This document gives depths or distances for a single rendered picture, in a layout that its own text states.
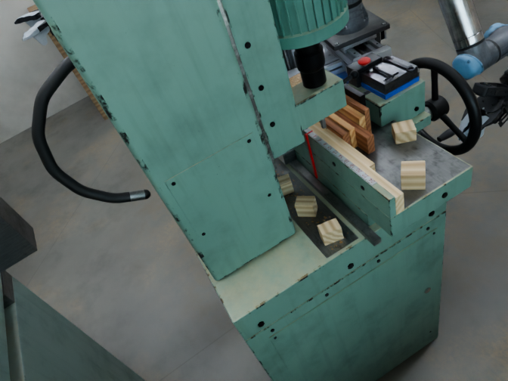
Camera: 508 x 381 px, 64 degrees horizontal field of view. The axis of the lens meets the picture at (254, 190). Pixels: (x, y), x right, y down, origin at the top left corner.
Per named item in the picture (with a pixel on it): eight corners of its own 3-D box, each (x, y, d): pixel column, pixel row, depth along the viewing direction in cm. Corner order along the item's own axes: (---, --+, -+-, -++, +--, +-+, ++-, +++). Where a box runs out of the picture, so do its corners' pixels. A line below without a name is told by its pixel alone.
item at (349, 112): (367, 137, 96) (364, 115, 92) (361, 140, 96) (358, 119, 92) (330, 112, 107) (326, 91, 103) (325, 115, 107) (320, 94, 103)
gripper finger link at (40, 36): (39, 54, 124) (57, 36, 129) (26, 36, 119) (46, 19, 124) (32, 54, 125) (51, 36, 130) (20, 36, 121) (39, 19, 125)
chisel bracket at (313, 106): (348, 111, 92) (343, 78, 86) (296, 140, 90) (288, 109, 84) (329, 99, 97) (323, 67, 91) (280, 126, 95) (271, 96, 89)
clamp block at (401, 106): (426, 111, 101) (427, 80, 95) (383, 137, 99) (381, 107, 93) (386, 90, 112) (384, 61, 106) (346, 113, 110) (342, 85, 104)
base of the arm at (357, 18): (323, 26, 161) (318, 1, 155) (357, 11, 161) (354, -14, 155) (339, 39, 150) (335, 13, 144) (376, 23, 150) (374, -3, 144)
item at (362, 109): (372, 134, 97) (369, 108, 91) (367, 137, 96) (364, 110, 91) (325, 103, 111) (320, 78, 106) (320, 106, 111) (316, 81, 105)
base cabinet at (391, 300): (441, 337, 146) (450, 211, 98) (307, 432, 138) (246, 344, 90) (361, 256, 179) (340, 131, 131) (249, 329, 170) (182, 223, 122)
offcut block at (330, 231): (320, 236, 93) (317, 224, 90) (338, 228, 93) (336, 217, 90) (325, 246, 91) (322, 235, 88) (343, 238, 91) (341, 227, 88)
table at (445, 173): (506, 165, 87) (510, 144, 83) (392, 239, 82) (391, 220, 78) (339, 72, 131) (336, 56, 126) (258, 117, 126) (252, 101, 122)
